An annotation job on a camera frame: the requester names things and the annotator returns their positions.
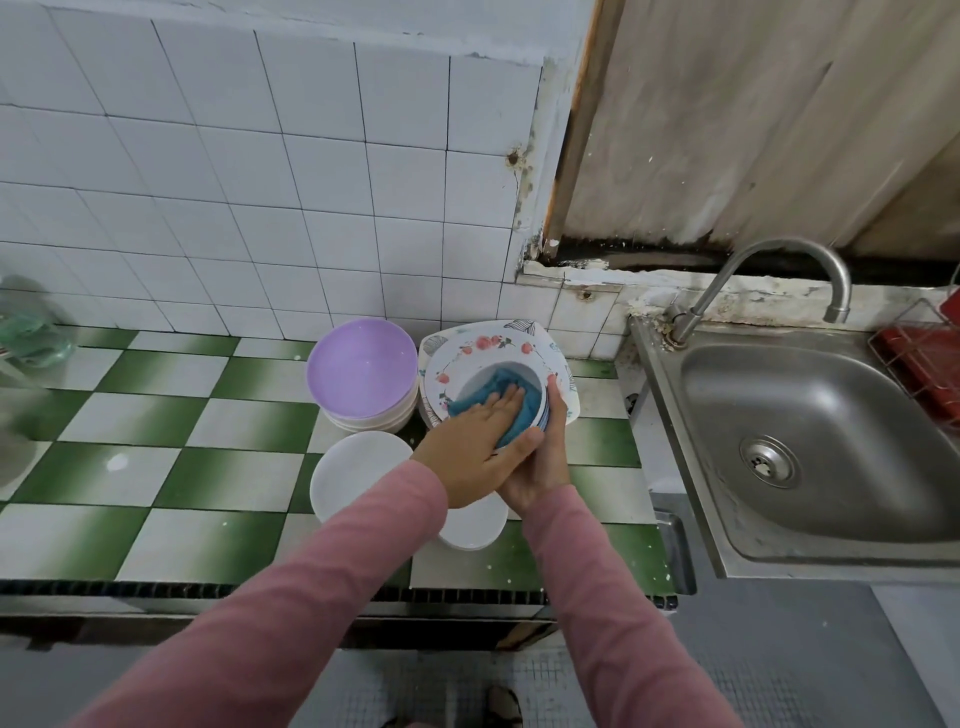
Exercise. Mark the person's right hand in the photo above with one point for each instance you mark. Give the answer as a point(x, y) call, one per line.
point(540, 468)

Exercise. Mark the person's left hand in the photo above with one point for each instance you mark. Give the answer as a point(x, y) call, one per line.
point(465, 450)

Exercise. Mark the blue cleaning cloth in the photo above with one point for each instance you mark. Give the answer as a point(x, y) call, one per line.
point(483, 387)

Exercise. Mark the stack of white saucers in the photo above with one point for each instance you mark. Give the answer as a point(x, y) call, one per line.
point(477, 525)

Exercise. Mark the stack of floral plates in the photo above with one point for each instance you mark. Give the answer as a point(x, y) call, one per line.
point(480, 338)

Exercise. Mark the purple plastic bowl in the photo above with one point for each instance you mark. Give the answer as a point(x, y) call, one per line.
point(363, 368)

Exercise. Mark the person's right forearm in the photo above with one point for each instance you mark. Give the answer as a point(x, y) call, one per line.
point(630, 630)

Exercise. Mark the person's left forearm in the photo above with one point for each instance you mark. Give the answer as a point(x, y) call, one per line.
point(255, 630)

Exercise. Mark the person's right leg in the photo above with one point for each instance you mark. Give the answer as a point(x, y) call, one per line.
point(503, 705)

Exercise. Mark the green checkered tile countertop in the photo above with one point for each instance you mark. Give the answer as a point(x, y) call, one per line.
point(165, 465)

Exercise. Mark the stainless steel sink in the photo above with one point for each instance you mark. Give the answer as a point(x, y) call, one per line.
point(810, 435)

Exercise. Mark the chrome faucet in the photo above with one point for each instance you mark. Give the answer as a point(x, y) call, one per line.
point(750, 258)

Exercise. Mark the weathered wooden board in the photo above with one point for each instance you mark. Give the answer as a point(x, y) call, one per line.
point(750, 120)

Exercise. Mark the clear bottle with green liquid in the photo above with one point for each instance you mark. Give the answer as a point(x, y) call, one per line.
point(30, 338)

